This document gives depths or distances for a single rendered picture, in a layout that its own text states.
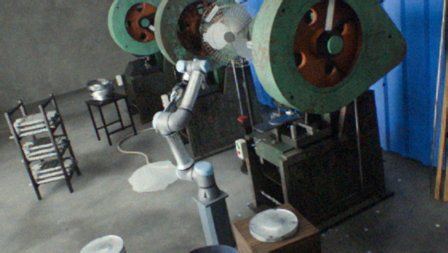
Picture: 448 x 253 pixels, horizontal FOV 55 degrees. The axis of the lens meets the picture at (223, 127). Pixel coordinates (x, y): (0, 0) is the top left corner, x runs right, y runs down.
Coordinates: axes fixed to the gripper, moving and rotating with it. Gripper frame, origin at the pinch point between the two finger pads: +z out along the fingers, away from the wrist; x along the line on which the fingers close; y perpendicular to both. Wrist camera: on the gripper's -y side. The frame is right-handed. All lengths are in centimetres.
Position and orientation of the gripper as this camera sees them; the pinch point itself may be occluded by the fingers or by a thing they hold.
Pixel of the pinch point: (173, 100)
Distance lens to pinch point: 305.1
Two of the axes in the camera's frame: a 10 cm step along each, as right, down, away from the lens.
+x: 8.2, 5.7, 1.0
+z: -5.6, 7.3, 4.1
